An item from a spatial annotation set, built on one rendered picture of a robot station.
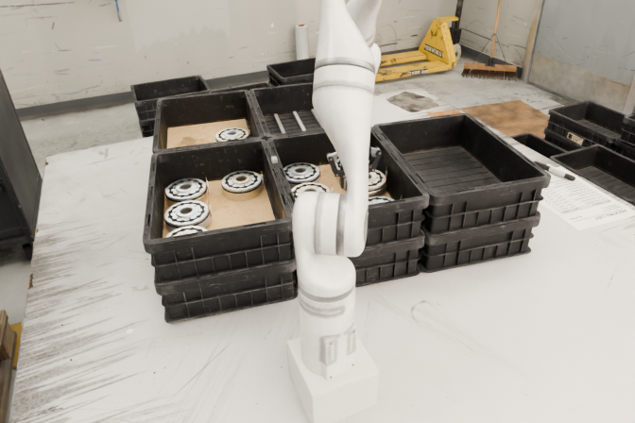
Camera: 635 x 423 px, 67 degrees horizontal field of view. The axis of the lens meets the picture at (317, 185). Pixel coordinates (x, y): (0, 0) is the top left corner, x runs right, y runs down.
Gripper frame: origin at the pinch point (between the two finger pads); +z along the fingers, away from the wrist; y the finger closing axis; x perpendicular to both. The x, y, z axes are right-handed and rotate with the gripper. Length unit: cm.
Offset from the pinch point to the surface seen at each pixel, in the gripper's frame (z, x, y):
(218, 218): 4.6, -0.9, -34.0
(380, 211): -4.5, -20.0, -0.1
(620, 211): 17, -8, 76
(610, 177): 49, 53, 136
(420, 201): -5.3, -19.8, 8.8
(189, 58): 58, 327, -50
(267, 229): -4.3, -20.4, -24.0
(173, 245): -4.2, -20.8, -42.6
